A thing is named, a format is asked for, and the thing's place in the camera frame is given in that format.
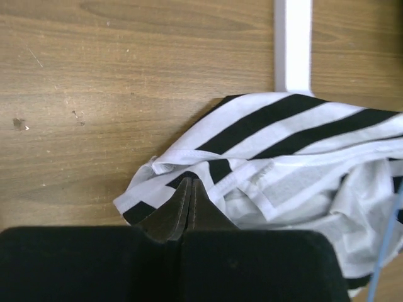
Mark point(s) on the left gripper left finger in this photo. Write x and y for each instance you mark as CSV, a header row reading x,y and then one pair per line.
x,y
103,263

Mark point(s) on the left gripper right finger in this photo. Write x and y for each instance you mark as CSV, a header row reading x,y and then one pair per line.
x,y
220,262

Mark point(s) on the black white striped tank top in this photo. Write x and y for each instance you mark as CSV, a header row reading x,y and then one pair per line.
x,y
278,160

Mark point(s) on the blue wire hanger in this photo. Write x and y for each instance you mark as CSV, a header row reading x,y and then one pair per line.
x,y
382,255

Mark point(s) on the metal clothes rack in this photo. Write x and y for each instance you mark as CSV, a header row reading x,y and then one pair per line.
x,y
292,46

